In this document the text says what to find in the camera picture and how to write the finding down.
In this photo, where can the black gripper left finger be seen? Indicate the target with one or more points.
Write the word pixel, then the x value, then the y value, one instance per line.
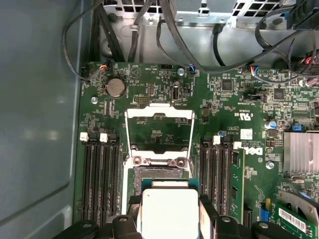
pixel 122 229

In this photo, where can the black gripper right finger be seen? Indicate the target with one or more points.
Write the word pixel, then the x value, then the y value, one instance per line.
pixel 224 230

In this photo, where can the silver CPU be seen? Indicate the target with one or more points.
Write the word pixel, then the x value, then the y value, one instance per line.
pixel 169 214

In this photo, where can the metal socket cover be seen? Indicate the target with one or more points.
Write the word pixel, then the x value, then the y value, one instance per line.
pixel 144 112

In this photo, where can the CPU socket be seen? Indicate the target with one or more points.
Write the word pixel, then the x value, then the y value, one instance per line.
pixel 138 183

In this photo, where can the black expansion slot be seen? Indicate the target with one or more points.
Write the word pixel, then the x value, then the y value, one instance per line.
pixel 248 217

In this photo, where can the green RAM stick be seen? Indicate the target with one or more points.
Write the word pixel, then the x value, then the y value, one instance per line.
pixel 238 186

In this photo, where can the graphics card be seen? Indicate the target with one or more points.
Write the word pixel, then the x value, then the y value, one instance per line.
pixel 299 206

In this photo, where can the silver board screw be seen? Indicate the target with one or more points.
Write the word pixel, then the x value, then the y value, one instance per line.
pixel 270 164
pixel 94 100
pixel 181 71

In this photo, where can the silver finned heatsink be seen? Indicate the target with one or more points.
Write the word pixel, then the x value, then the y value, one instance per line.
pixel 301 152

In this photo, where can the green motherboard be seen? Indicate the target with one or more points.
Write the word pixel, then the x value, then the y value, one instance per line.
pixel 219 114

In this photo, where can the silver coin battery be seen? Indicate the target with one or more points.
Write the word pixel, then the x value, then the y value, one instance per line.
pixel 115 87

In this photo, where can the internal USB port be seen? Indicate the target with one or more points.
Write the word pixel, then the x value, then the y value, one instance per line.
pixel 175 94

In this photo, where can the metal drive cage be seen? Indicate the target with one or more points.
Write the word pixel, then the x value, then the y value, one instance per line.
pixel 194 42

